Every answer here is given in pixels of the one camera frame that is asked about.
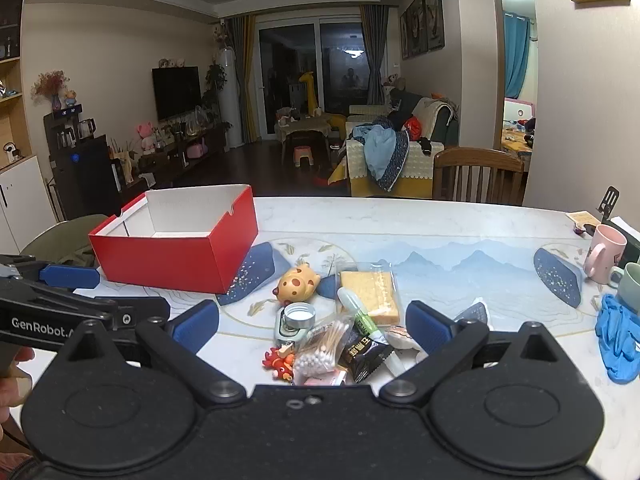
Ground yellow giraffe toy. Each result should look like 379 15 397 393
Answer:
298 71 346 133

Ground yellow sponge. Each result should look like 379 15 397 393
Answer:
336 262 403 326

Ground white blue packet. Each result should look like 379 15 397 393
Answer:
452 299 493 331

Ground pink plush toy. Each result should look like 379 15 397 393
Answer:
135 121 157 156

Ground bag of cotton swabs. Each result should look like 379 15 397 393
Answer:
292 317 353 386

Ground black spatula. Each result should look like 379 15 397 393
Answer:
597 186 621 223

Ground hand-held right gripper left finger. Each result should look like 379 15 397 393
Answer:
55 300 248 408

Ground white storage cabinet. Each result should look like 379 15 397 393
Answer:
0 0 58 256

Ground blue rubber gloves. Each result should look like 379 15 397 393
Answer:
595 294 640 385

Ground person's left hand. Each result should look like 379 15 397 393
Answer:
0 349 35 423

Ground pink packet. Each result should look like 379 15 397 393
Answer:
302 369 348 387

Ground wooden sofa with cream cover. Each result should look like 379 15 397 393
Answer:
345 137 446 198

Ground dark wooden television cabinet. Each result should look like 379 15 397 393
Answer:
137 122 233 188

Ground beige wooden figurine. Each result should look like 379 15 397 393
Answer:
112 142 136 183

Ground pink mug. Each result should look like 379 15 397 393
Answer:
584 224 628 285

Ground black television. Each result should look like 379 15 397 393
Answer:
151 66 202 122

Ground green mug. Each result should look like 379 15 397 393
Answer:
608 261 640 306

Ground dark green sofa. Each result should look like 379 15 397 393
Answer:
347 87 461 148

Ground olive green jacket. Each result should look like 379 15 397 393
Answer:
20 214 108 267

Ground glass sliding door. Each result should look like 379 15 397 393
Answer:
255 15 373 143

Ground cluttered yellow table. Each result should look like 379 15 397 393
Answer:
502 117 536 161

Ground white cardboard box red edges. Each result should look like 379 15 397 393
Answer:
88 184 259 295

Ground white standing air conditioner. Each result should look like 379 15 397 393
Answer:
218 47 244 150

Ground light blue correction tape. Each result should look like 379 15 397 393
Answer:
272 307 308 358

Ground black snack packet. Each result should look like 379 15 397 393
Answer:
337 327 396 383

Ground green white glue pen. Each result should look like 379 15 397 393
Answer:
337 286 383 341

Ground white wrapped snack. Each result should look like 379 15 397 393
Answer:
385 325 426 376

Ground teal curtain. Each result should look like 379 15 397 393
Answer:
502 12 531 101

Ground wooden chair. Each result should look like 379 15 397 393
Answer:
432 146 526 206

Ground black water dispenser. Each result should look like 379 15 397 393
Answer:
44 105 123 221

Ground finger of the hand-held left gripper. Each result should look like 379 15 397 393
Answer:
0 255 101 288
0 280 171 333

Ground green trailing plant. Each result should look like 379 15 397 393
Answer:
205 62 233 131

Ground yellow hamster toy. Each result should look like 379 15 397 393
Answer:
272 265 321 306

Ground pile of clothes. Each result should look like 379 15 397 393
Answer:
350 115 426 193

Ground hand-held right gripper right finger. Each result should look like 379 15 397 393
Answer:
380 300 576 405

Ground dark green box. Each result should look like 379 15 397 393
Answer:
602 216 640 266

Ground red crab toy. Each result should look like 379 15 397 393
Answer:
263 347 297 381

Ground dried flower bouquet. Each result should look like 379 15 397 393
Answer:
31 70 71 111

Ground coffee table with cloth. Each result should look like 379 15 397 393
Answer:
275 112 333 166

